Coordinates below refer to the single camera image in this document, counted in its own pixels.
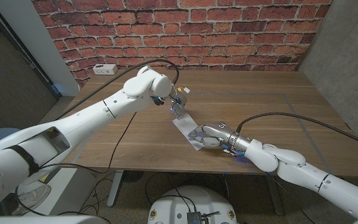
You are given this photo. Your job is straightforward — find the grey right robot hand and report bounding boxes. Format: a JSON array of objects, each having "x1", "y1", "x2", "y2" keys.
[{"x1": 187, "y1": 121, "x2": 239, "y2": 149}]

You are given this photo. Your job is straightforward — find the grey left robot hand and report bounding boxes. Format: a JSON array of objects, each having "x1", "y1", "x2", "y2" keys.
[{"x1": 168, "y1": 87, "x2": 189, "y2": 119}]

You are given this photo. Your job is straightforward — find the white receipt paper strip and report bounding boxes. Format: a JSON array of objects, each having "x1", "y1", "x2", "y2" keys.
[{"x1": 172, "y1": 112, "x2": 206, "y2": 152}]

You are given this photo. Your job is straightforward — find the white robot torso dome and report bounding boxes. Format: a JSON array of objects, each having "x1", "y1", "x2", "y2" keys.
[{"x1": 147, "y1": 185, "x2": 238, "y2": 224}]

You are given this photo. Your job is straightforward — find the white power strip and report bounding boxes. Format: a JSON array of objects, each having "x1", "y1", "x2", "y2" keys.
[{"x1": 92, "y1": 63, "x2": 119, "y2": 76}]

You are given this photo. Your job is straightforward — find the black round floor fixture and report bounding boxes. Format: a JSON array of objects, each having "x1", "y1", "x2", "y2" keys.
[{"x1": 122, "y1": 170, "x2": 145, "y2": 184}]

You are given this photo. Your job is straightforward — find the grey metal table leg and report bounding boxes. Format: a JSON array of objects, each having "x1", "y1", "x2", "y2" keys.
[
  {"x1": 106, "y1": 170, "x2": 124, "y2": 208},
  {"x1": 265, "y1": 175, "x2": 284, "y2": 216}
]

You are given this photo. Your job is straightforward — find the grey electronics box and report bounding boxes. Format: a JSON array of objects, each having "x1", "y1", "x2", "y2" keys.
[{"x1": 187, "y1": 211, "x2": 211, "y2": 224}]

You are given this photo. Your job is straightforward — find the red brick printed backdrop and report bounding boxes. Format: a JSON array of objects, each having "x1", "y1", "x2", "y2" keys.
[{"x1": 31, "y1": 0, "x2": 334, "y2": 88}]

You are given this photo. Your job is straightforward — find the dark door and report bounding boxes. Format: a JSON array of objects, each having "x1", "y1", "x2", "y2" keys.
[{"x1": 0, "y1": 6, "x2": 58, "y2": 135}]

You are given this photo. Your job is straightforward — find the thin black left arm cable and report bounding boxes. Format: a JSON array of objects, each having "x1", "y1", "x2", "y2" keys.
[{"x1": 16, "y1": 111, "x2": 138, "y2": 218}]

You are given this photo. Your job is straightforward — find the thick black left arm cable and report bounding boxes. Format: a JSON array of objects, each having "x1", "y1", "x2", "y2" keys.
[{"x1": 53, "y1": 58, "x2": 180, "y2": 121}]

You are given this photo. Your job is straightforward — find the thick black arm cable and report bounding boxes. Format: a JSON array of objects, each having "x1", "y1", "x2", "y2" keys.
[
  {"x1": 53, "y1": 58, "x2": 180, "y2": 121},
  {"x1": 235, "y1": 111, "x2": 358, "y2": 152}
]

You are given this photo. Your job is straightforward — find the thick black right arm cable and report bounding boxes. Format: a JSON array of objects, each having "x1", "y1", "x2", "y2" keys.
[{"x1": 235, "y1": 111, "x2": 358, "y2": 152}]

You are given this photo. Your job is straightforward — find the thin black floor cable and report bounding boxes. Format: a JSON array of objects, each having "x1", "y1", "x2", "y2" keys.
[
  {"x1": 144, "y1": 172, "x2": 198, "y2": 213},
  {"x1": 78, "y1": 170, "x2": 121, "y2": 216}
]

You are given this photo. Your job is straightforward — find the white door frame pillar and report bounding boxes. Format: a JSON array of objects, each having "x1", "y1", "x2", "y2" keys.
[{"x1": 0, "y1": 0, "x2": 80, "y2": 96}]

